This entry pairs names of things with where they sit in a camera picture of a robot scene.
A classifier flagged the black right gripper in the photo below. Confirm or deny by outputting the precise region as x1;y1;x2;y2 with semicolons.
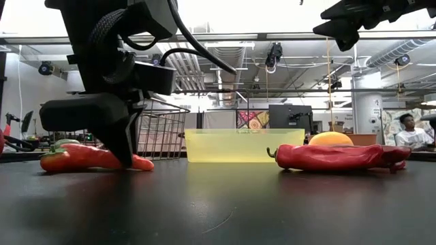
312;0;436;52

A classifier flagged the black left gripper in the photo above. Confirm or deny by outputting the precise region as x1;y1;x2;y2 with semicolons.
39;42;146;168

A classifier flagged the green pepper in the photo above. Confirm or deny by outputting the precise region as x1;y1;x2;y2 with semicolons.
53;138;81;149

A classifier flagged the orange carrot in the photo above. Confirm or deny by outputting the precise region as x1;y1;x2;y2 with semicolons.
66;142;155;172

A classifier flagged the yellow lemon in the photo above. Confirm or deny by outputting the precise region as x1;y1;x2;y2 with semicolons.
308;131;354;147

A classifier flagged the long red pepper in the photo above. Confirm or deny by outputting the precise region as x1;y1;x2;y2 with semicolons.
266;143;384;171

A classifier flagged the black hanging device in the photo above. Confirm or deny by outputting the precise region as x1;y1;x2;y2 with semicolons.
264;42;283;74

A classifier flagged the grey round pillar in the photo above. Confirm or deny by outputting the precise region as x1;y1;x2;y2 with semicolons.
351;71;384;144

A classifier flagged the black computer monitor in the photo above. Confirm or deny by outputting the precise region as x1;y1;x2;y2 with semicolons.
268;104;313;134

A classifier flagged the person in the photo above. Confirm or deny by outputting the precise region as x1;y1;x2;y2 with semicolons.
394;113;435;150

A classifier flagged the colourful patterned cloth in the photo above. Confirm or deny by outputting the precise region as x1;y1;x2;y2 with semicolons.
236;110;270;129

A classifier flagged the yellow translucent plastic bin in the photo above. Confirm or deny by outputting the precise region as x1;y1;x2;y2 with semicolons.
184;128;306;163

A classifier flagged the ribbed silver air duct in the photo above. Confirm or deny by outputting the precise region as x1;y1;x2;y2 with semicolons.
366;37;435;68

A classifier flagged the yellow hanging rope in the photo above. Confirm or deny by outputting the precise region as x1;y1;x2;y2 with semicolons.
325;37;337;133

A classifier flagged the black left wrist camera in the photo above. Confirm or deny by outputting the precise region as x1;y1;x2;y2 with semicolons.
134;61;178;96

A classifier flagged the black braided cable sleeve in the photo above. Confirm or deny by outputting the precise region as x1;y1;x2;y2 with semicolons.
87;8;138;85

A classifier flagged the copper wire basket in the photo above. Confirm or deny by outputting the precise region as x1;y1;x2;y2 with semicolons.
47;97;191;161

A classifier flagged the metal rig frame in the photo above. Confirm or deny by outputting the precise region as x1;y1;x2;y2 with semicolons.
0;31;436;46

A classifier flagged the leaf pattern wall panel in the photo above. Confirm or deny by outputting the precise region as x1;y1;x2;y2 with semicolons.
381;108;436;152

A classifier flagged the grey air duct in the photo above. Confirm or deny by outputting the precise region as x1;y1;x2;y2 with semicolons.
213;46;247;107

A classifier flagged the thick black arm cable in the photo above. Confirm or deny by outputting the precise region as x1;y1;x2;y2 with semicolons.
166;0;238;76

